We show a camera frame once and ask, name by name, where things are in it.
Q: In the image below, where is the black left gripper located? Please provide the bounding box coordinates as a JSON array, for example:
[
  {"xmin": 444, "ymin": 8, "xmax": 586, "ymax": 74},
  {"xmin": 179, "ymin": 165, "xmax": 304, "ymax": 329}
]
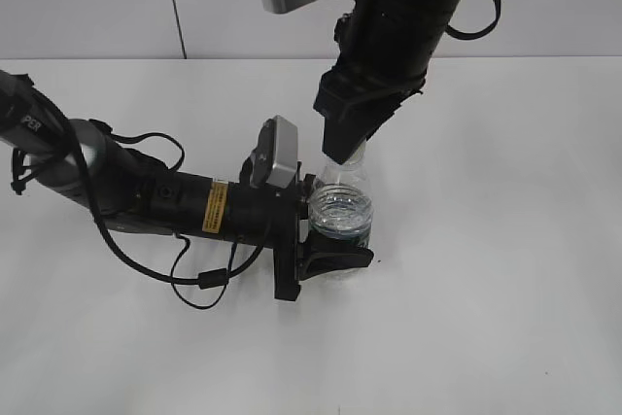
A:
[{"xmin": 269, "ymin": 173, "xmax": 374, "ymax": 301}]

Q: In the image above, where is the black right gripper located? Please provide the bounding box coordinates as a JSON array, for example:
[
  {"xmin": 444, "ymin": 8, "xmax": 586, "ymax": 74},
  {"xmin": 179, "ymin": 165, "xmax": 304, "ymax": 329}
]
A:
[{"xmin": 313, "ymin": 57, "xmax": 428, "ymax": 164}]

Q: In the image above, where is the clear Cestbon water bottle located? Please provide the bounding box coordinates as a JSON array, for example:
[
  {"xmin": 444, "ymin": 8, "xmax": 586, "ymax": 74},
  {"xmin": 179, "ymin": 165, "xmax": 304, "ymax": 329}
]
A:
[{"xmin": 308, "ymin": 145, "xmax": 374, "ymax": 277}]

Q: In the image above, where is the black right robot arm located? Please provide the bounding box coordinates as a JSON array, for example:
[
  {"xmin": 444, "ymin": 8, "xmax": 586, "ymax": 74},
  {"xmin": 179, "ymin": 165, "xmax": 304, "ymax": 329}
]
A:
[{"xmin": 314, "ymin": 0, "xmax": 461, "ymax": 163}]

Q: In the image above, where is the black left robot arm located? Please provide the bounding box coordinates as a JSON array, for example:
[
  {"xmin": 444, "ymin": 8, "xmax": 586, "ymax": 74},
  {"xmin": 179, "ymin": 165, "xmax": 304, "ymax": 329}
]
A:
[{"xmin": 1, "ymin": 73, "xmax": 373, "ymax": 301}]

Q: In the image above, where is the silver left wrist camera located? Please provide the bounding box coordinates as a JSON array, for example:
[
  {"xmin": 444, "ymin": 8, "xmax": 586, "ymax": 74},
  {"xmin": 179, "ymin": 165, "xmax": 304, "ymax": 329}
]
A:
[{"xmin": 239, "ymin": 115, "xmax": 298, "ymax": 189}]

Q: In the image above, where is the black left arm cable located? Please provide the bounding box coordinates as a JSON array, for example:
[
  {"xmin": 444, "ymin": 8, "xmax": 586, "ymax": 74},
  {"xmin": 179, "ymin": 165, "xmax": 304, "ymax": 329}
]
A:
[{"xmin": 12, "ymin": 88, "xmax": 268, "ymax": 310}]

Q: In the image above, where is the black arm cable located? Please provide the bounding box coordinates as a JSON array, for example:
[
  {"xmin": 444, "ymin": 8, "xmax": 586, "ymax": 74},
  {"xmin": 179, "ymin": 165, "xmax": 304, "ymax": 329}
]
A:
[
  {"xmin": 444, "ymin": 0, "xmax": 502, "ymax": 41},
  {"xmin": 12, "ymin": 88, "xmax": 268, "ymax": 310}
]

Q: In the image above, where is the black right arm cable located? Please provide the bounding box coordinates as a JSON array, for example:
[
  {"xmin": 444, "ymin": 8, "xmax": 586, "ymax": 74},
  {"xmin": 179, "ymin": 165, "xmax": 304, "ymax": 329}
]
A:
[{"xmin": 444, "ymin": 0, "xmax": 502, "ymax": 41}]

